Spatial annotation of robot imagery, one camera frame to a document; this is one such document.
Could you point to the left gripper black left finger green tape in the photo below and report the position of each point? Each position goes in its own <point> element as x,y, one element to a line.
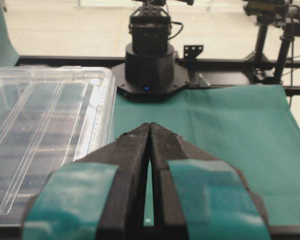
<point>96,197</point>

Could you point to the left gripper black right finger green tape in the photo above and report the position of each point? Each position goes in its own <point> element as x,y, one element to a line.
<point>200,196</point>

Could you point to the clear plastic box lid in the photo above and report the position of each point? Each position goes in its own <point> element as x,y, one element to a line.
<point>49,117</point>

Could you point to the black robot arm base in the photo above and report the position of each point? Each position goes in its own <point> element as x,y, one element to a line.
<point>150,66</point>

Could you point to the green table cloth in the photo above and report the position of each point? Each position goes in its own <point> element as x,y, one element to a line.
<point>248,126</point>

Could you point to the black metal frame rail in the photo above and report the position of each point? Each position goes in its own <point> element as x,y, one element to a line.
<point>196,73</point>

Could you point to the black perforated bracket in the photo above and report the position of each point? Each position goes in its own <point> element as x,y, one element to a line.
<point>191,52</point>

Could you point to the black camera stand pole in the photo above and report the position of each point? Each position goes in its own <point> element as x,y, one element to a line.
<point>267,12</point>

